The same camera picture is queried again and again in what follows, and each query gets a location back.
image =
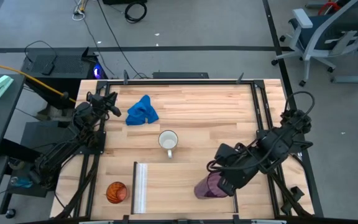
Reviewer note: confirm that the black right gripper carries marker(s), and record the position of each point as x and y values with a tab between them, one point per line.
239	171

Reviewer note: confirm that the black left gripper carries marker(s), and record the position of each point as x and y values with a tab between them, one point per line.
96	101

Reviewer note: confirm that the purple translucent plastic cup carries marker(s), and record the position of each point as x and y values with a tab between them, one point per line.
207	188

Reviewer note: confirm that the white enamel mug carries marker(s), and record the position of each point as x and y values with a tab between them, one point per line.
168	141

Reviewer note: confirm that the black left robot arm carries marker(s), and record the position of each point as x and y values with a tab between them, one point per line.
54	155

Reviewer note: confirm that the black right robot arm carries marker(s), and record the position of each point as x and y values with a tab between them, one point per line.
278	140

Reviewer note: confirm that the black table clamp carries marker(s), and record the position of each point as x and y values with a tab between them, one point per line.
125	77
240	78

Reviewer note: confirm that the crumpled blue cloth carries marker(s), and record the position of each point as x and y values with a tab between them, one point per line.
141	112

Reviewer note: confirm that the clear dish rack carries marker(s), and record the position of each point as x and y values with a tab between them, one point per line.
172	189

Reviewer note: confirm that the black computer tower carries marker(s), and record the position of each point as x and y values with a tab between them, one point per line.
64	70

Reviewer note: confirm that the small black box on tower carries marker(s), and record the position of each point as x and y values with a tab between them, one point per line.
48	69

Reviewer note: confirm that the black low cart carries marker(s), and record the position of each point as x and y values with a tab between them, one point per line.
39	133

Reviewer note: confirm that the tape roll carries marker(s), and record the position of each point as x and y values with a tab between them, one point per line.
16	164

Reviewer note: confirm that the mint green stapler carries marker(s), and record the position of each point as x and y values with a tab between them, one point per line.
0	86

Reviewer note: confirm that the blue water bottle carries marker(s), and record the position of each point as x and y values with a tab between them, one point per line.
22	182

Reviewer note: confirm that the grey desk foot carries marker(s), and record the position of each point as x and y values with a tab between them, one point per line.
356	78

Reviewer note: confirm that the grey and navy office chair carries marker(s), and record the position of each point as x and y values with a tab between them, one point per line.
325	34

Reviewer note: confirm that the black aluminium table frame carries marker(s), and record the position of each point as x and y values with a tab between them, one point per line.
182	82

